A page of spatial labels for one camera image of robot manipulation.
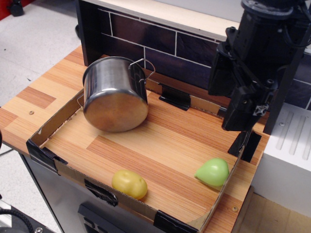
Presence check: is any cardboard fence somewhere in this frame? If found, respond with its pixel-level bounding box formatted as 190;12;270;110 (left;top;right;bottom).
26;77;262;233

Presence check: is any black oven handle panel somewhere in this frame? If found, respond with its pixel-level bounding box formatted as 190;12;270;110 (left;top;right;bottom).
78;204;157;233

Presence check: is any dark brick backsplash panel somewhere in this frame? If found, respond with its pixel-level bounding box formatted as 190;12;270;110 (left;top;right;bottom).
77;0;311;111

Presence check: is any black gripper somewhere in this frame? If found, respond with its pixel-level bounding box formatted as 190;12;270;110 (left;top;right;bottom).
208;9;307;131

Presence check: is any white sink drainboard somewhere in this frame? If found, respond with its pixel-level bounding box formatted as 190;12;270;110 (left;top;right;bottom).
252;103;311;216

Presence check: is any green toy pear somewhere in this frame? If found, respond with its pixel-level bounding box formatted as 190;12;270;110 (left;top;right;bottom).
194;158;229;186

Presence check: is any yellow toy potato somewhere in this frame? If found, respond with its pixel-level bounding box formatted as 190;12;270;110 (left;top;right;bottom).
112;170;148;200

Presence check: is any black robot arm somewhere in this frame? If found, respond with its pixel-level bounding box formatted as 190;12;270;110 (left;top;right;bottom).
208;0;311;131

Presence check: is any black vertical post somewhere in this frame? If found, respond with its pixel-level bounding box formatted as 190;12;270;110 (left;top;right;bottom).
263;49;305;135

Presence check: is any metal pot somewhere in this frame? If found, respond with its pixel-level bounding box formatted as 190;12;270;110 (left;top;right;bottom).
83;56;149;133

